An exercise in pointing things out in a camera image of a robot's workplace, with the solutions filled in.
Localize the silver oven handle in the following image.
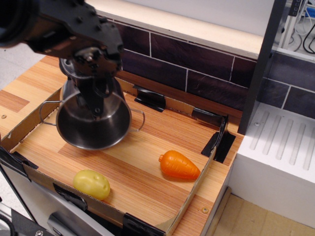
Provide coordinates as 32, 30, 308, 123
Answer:
47, 214, 98, 236

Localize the stainless steel pot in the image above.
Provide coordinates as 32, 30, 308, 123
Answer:
39, 58, 146, 151

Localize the orange plastic carrot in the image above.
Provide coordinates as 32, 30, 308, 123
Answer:
158, 150, 201, 179

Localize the white sink drainboard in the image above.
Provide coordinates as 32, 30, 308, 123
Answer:
229, 103, 315, 227

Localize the cardboard fence with black tape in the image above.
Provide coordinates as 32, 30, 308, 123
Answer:
0, 77, 241, 236

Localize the yellow plastic potato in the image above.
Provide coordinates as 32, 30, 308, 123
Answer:
73, 170, 111, 201

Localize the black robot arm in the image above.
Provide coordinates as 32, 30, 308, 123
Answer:
0, 0, 124, 118

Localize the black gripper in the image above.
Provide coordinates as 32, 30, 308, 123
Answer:
59, 17, 124, 119

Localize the wooden shelf with grey frame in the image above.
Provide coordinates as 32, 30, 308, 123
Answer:
90, 0, 285, 134

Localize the black cable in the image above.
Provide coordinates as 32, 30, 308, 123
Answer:
302, 19, 315, 54

